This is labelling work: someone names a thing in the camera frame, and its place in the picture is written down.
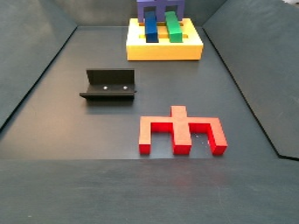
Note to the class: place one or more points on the red fork-shaped block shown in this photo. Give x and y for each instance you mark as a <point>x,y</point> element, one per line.
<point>181,126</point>

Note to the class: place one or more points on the green bar block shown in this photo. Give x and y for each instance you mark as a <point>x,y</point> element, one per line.
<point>175,32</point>

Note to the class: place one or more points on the black angle fixture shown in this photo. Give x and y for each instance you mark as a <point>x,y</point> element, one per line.
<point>109,84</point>

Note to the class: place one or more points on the yellow slotted board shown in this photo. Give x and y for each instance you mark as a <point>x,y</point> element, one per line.
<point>139,50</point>

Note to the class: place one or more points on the blue bar block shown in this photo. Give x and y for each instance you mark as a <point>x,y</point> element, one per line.
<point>149,27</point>

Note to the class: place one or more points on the purple fork-shaped block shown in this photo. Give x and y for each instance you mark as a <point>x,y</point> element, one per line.
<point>160,5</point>

